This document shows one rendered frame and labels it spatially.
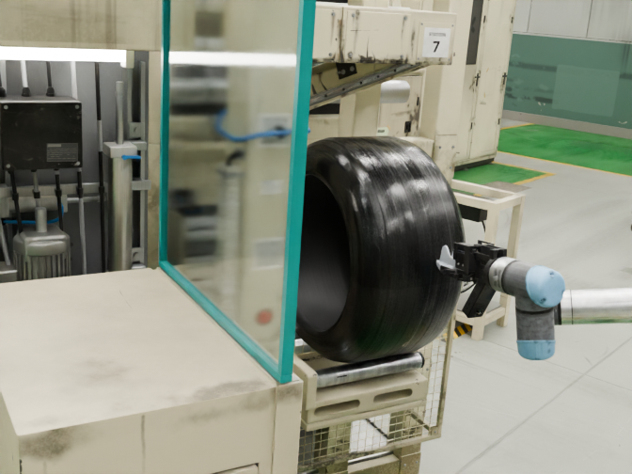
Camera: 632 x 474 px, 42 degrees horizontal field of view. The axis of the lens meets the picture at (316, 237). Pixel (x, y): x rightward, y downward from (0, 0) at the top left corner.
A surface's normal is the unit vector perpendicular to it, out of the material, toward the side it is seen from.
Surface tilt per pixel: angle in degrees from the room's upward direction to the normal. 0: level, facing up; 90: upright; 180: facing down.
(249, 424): 90
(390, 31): 90
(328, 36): 90
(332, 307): 34
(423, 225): 62
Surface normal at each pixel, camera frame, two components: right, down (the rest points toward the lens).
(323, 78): 0.48, 0.28
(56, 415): 0.07, -0.96
